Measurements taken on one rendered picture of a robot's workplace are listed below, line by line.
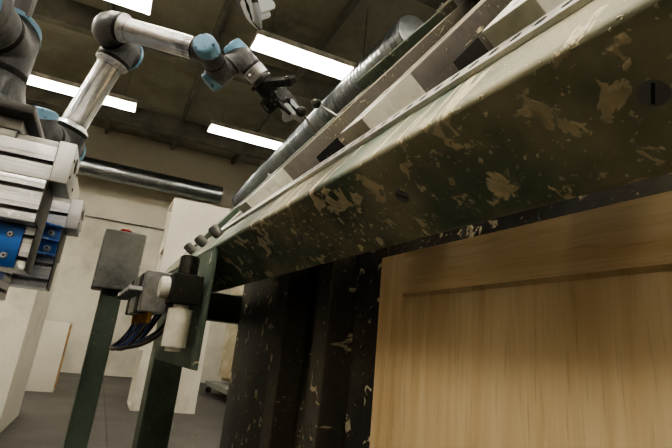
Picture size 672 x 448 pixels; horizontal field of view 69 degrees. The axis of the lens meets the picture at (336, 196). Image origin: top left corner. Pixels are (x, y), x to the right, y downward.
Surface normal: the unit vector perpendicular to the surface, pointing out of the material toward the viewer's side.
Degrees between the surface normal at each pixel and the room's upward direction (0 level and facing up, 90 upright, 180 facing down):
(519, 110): 144
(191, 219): 90
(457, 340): 90
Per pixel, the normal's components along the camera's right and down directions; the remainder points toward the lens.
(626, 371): -0.88, -0.23
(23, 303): 0.42, -0.25
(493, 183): -0.60, 0.62
